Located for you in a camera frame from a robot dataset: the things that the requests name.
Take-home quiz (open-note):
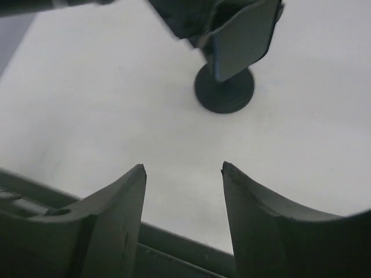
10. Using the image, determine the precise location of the black phone stand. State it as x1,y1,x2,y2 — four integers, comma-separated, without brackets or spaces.
194,63,255,114

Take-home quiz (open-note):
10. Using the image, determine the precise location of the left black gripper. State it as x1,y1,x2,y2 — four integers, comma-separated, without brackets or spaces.
148,1,256,49

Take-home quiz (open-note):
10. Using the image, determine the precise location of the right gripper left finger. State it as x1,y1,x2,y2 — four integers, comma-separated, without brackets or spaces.
1,164,147,277

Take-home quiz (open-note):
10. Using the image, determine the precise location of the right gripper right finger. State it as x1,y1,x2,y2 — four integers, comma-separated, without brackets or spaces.
221,162,370,277

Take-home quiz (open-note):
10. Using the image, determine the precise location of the black smartphone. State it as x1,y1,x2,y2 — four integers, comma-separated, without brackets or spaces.
212,1,282,82

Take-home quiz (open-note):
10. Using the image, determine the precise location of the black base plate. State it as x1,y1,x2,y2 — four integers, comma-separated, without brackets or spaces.
1,164,237,277

